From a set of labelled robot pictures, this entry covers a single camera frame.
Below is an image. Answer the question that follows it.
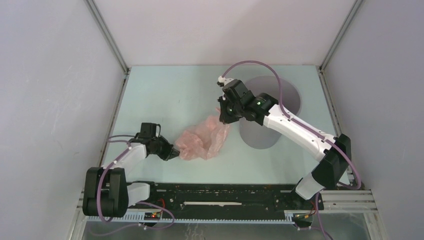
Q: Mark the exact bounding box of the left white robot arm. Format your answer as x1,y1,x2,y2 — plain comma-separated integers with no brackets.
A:
82,122,180,222

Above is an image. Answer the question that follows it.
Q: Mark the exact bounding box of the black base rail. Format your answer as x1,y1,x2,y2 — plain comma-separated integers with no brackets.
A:
146,182,324,220

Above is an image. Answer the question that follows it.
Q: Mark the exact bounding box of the right aluminium frame post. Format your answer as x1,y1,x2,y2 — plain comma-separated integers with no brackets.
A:
319,0,366,72

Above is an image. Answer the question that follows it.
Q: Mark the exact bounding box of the left aluminium frame post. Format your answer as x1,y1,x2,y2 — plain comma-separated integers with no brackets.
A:
84,0,130,75

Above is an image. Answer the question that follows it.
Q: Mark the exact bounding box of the pink plastic trash bag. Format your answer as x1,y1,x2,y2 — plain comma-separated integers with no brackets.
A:
175,108,230,161

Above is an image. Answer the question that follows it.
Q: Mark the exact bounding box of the white toothed cable tray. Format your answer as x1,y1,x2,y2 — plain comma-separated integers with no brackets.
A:
86,211,296,225

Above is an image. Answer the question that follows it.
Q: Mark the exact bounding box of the aluminium frame post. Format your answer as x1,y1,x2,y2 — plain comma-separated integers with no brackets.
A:
319,0,366,72
84,0,130,75

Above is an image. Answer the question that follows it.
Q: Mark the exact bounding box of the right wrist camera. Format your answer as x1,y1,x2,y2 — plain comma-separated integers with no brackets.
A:
217,76,234,88

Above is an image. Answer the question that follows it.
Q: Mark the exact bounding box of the grey round trash bin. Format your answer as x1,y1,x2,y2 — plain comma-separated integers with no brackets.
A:
239,75,302,150

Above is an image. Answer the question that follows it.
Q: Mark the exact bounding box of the small circuit board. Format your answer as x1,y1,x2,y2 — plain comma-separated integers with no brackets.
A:
143,212,161,221

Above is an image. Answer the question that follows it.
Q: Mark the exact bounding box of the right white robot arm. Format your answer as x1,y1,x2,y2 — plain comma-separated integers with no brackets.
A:
217,76,351,209

